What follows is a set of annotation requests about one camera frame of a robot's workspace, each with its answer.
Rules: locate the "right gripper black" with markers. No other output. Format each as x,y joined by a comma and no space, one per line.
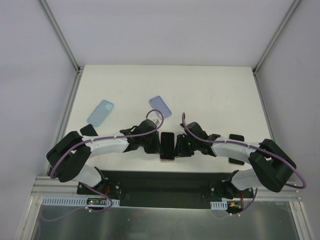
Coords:
182,144

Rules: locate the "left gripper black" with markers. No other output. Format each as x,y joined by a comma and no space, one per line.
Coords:
154,142

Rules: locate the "black phone pink edge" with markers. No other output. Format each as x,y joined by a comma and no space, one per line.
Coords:
167,141

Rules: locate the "beige clear phone case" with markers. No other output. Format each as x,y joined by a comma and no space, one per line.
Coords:
167,158

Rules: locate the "lavender phone case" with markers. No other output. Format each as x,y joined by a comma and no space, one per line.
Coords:
158,103

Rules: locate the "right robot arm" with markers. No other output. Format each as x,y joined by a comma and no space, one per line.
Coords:
270,166

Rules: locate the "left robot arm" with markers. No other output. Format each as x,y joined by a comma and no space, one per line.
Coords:
68,158

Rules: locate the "light blue phone case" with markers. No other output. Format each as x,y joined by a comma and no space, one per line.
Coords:
99,114

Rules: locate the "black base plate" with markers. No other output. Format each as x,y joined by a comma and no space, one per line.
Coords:
182,190

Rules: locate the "right white cable duct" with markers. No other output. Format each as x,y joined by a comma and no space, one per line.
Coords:
226,204

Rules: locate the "white cable duct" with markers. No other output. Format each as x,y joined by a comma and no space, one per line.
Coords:
226,204
79,202

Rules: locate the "left white cable duct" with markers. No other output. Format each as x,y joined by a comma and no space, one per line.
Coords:
79,202

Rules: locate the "left aluminium frame post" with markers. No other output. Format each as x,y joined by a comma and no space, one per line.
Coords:
59,34

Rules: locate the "aluminium frame post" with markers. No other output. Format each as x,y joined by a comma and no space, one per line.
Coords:
59,34
295,4

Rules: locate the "right aluminium frame post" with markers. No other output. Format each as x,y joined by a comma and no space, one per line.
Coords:
295,4

